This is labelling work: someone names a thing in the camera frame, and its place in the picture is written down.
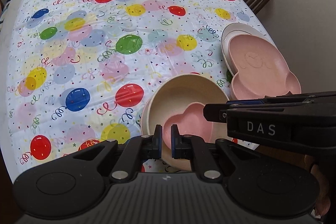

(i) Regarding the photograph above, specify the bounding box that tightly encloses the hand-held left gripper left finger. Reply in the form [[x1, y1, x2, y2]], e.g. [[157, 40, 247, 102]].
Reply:
[[72, 124, 163, 184]]

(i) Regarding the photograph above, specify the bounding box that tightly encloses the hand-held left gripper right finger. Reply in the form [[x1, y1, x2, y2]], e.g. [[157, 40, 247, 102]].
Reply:
[[170, 124, 261, 183]]

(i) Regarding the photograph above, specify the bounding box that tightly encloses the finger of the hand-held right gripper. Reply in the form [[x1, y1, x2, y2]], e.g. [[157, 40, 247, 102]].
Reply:
[[203, 103, 229, 123], [227, 91, 336, 109]]

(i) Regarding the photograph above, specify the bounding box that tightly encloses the pink bowl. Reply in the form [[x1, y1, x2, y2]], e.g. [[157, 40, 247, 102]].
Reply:
[[141, 96, 158, 136]]

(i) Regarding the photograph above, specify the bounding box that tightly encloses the pink heart-shaped dish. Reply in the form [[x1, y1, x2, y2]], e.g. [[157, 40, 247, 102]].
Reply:
[[162, 101, 229, 155]]

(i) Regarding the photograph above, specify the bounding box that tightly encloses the pink bear-shaped plate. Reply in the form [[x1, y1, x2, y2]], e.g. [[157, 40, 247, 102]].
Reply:
[[228, 34, 302, 100]]

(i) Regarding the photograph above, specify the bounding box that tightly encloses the cream bowl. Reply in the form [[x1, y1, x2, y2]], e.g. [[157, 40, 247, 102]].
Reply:
[[147, 73, 231, 170]]

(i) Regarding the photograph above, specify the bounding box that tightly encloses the person's right hand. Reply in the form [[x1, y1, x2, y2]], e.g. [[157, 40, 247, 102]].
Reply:
[[304, 154, 330, 217]]

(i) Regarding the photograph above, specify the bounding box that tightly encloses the balloon printed tablecloth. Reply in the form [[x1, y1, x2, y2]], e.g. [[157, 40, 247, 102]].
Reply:
[[5, 0, 265, 174]]

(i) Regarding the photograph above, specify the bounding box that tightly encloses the blue striped bag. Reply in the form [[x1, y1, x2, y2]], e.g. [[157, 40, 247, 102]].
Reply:
[[0, 0, 12, 24]]

